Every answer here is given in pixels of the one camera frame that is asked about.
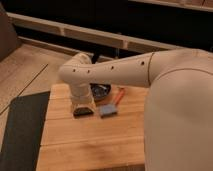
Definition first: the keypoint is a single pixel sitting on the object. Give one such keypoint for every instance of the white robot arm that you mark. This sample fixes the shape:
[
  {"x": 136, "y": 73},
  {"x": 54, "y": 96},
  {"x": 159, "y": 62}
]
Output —
[{"x": 178, "y": 111}]

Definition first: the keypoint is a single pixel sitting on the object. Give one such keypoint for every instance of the black gripper finger pad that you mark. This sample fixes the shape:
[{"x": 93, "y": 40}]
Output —
[{"x": 82, "y": 111}]

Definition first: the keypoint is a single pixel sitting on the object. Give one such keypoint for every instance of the black stand leg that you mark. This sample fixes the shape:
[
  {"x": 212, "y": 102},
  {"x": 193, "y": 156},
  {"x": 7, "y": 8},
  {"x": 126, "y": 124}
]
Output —
[{"x": 95, "y": 58}]

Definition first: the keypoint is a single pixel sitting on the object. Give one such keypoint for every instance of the dark grey floor mat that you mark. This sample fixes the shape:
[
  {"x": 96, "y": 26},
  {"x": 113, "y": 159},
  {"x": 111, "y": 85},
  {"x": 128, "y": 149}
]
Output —
[{"x": 23, "y": 132}]

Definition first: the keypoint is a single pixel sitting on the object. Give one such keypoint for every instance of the blue grey eraser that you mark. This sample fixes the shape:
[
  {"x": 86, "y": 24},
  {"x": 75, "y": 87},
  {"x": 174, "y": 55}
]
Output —
[{"x": 107, "y": 110}]

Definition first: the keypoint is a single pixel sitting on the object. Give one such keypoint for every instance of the dark round bowl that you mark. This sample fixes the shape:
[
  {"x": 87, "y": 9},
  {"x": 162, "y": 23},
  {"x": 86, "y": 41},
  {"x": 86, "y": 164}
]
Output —
[{"x": 100, "y": 91}]

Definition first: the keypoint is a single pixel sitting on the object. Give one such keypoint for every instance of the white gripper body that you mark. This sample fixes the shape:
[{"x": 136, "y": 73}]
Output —
[{"x": 81, "y": 96}]

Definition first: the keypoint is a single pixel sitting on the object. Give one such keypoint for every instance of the white wall shelf rail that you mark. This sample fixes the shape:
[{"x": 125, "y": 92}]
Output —
[{"x": 90, "y": 35}]

